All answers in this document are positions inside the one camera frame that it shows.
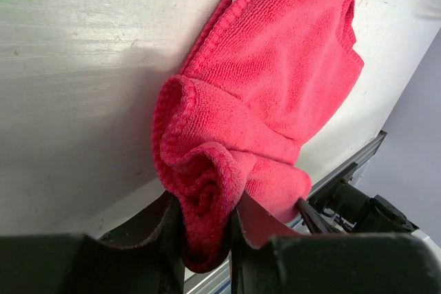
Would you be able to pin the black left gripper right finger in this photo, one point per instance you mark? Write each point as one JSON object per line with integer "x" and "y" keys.
{"x": 269, "y": 257}

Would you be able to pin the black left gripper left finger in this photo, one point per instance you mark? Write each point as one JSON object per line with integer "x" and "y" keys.
{"x": 142, "y": 255}

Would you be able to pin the pink red towel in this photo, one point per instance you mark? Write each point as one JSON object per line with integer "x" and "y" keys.
{"x": 262, "y": 79}

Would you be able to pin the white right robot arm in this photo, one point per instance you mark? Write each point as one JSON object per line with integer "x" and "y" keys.
{"x": 341, "y": 208}

